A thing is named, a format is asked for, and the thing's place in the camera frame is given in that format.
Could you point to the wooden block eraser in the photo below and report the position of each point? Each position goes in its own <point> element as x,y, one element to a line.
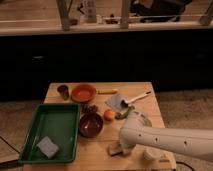
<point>117,149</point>

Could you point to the dark cup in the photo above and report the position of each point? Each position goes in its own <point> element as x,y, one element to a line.
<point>63,91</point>

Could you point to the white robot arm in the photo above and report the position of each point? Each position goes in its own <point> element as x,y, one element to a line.
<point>196,143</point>

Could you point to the grey cloth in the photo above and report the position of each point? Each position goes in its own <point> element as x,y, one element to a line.
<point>115,102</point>

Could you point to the blue-grey sponge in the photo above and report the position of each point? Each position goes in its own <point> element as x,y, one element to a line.
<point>47,147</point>

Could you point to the yellow marker pen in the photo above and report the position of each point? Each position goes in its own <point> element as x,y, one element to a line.
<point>110,91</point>

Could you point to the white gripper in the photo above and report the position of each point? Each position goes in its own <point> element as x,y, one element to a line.
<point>126,146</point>

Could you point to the pine cone cluster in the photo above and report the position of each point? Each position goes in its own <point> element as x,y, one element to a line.
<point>86,109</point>

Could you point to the dark brown bowl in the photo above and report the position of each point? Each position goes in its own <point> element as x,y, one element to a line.
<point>90,125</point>

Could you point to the green plastic tray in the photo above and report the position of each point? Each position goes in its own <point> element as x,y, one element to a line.
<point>57,121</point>

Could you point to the green cucumber toy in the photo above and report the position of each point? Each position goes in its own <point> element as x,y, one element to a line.
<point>120,116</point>

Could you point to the orange fruit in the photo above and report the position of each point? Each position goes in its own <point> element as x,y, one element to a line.
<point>109,115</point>

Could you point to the orange bowl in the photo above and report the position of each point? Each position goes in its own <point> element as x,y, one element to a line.
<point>83,93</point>

